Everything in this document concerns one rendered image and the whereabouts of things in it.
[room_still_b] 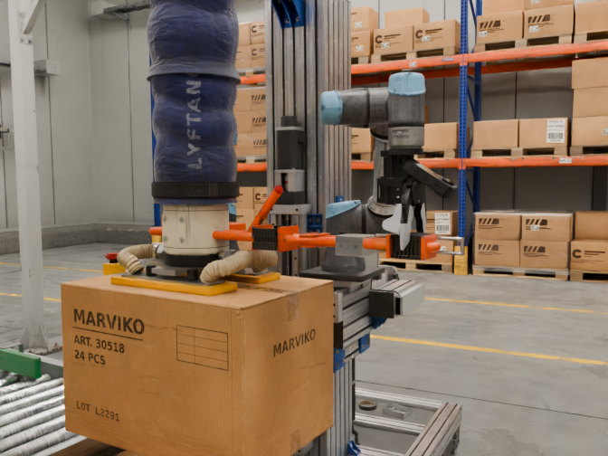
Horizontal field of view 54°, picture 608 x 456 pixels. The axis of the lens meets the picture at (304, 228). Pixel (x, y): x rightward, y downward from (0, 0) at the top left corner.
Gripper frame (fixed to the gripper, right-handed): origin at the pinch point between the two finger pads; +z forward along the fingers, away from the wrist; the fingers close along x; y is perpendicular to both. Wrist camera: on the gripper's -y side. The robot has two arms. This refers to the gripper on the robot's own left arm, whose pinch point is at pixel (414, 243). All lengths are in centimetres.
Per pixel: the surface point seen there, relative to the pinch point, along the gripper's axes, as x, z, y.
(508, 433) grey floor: -195, 123, 21
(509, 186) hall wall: -840, 11, 167
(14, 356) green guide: -24, 59, 182
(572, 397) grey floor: -268, 123, 0
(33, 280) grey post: -164, 68, 375
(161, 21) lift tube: 11, -51, 60
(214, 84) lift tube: 3, -37, 51
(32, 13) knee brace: -166, -133, 363
